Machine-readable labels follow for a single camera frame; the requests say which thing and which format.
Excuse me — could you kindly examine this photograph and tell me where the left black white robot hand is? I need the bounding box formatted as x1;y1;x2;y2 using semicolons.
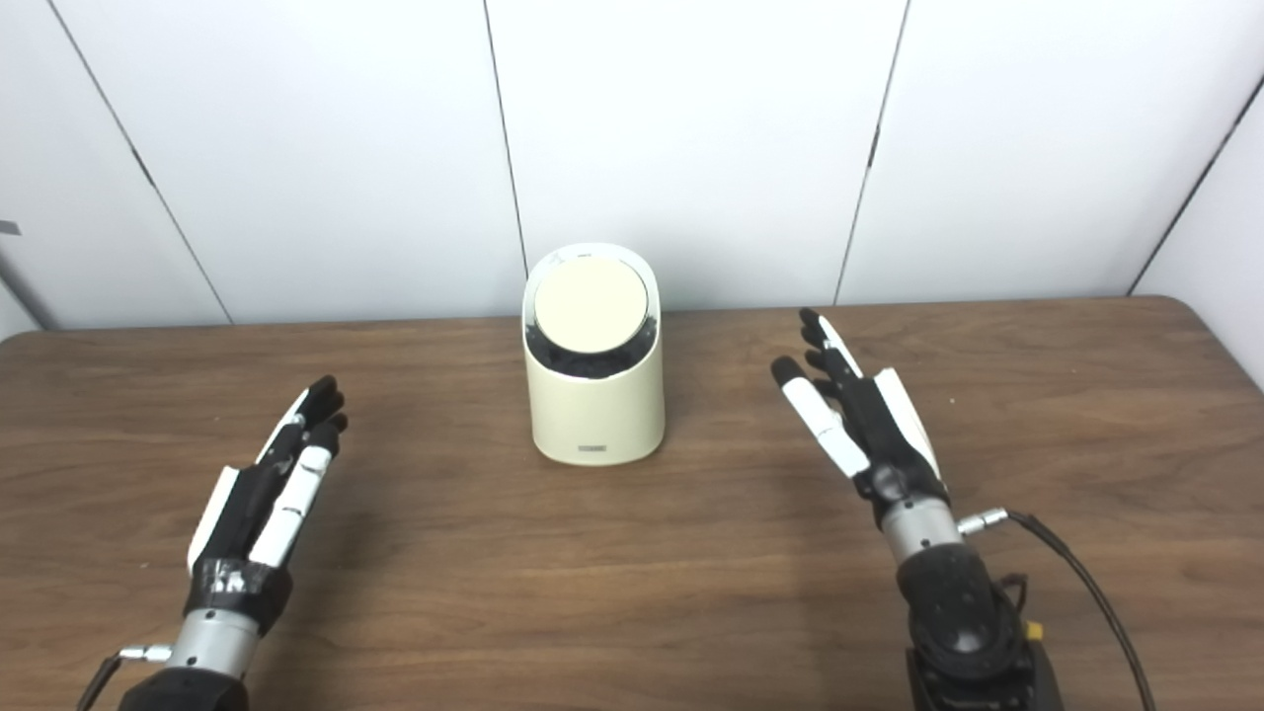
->
186;375;349;633

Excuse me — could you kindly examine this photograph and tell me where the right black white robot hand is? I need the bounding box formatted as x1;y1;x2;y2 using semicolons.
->
770;308;951;529

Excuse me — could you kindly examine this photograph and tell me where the cream-colored desktop bin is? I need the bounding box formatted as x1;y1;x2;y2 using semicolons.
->
522;243;667;467

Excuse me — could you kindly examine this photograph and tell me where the cream round bin lid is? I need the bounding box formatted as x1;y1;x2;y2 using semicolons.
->
533;257;650;355

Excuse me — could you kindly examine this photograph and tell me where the black bin liner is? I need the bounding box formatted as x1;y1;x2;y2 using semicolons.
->
526;316;659;380

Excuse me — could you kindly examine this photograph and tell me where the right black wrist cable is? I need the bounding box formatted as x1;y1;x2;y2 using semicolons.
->
958;508;1156;711

